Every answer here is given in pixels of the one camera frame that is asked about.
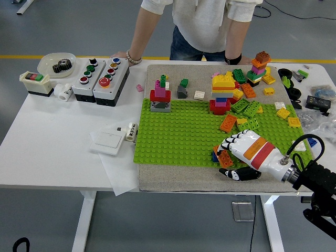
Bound person's right hand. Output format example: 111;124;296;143
109;51;129;60

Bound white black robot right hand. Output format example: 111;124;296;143
217;130;295;183

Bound orange long brick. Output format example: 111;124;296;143
213;144;234;168
240;83;257;99
219;114;237;132

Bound green studded baseplate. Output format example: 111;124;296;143
133;98;315;169

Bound black wristwatch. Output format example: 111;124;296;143
224;53;243;66

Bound brick tower with brown top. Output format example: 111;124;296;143
246;51;272;88

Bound dark green long brick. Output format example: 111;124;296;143
232;68;248;85

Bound lime green long brick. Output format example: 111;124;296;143
243;101;263;118
237;118;260;132

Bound brick tower with yellow top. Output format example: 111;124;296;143
209;72;237;116

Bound grey emergency-stop control box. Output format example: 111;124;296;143
93;57;131;108

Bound grey four-button control box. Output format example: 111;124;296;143
72;58;107;103

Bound brick tower with magenta middle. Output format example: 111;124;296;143
149;74;172;113

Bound black metal gear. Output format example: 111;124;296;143
52;59;73;74

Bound person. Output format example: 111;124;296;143
140;0;264;62

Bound metal floor socket plate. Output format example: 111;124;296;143
231;201;255;223

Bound white pipe tee fitting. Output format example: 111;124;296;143
54;83;74;102

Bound clear plastic bags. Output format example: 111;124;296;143
298;104;336;142

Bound white plastic bowl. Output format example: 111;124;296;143
37;52;77;79

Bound white table leg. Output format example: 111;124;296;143
259;195;286;252
71;191;97;252

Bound black digital meter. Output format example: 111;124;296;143
304;95;332;111

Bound small white pipe fitting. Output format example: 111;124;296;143
117;122;139;142

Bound grey-brown mat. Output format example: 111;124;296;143
138;64;326;194

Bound plastic bag with blue parts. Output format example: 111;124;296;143
309;85;336;99

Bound translucent paper sheet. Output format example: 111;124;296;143
89;128;140;197

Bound bead bracelet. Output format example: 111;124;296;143
125;49;143;66

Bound thin black floor cable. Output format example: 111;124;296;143
249;195;257;252

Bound black looped floor cable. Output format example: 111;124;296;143
253;6;271;18

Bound long black floor cable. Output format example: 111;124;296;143
264;0;336;20

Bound white wall switch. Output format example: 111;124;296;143
89;130;127;156

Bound beige red-green switch box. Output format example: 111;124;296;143
19;71;55;98

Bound grey metal frame foot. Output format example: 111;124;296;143
16;0;35;15

